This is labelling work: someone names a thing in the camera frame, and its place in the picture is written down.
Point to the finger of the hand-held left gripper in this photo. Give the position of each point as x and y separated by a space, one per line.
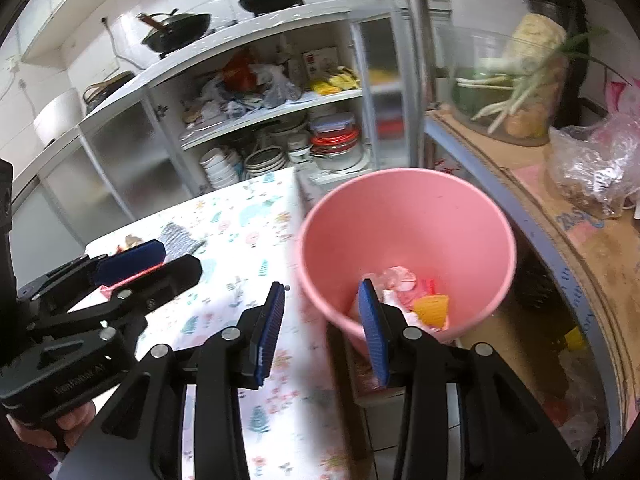
175 275
130 260

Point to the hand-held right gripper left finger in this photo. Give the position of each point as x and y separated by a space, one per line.
267 330

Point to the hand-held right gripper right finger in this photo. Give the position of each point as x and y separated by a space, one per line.
374 330

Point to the grey cloth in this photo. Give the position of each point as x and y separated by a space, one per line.
180 240

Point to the pink candy wrapper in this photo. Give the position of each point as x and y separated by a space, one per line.
397 280

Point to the yellow foam fruit net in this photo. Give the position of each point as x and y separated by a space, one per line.
432 310

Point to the long red carton box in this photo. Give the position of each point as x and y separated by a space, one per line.
426 287

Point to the pink plastic bucket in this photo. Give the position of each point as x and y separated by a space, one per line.
400 220

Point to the person's left hand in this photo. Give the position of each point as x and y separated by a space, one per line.
79 417

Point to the floral bear tablecloth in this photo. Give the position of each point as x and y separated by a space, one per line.
240 240

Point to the white kitchen cabinet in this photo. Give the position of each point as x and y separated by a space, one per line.
125 145

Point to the stack of white bowls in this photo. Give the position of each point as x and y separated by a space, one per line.
220 167

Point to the stack of dark plates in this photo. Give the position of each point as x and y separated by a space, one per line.
265 160

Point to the large white basin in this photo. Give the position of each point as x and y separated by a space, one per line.
57 115

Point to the small white ceramic pot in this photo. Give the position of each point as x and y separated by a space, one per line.
299 147

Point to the stack of red lid containers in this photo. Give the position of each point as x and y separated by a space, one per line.
335 142

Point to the metal storage rack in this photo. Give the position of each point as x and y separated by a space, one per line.
465 152

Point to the pile of plastic bags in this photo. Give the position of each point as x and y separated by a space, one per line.
245 87

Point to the black wok with lid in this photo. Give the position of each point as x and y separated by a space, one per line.
180 30

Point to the cardboard sheet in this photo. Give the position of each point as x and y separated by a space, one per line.
605 270

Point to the yellow packets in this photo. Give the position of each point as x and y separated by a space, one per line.
335 82

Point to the white carton box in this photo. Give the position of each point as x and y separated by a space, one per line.
320 62

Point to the clear bag of dried goods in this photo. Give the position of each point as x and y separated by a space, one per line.
585 175

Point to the metal pole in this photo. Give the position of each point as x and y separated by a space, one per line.
417 60

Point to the green onions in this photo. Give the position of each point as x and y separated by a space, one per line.
520 92

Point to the glass bowl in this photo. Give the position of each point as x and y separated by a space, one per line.
470 60

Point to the pink plastic bag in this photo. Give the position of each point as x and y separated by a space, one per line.
622 100

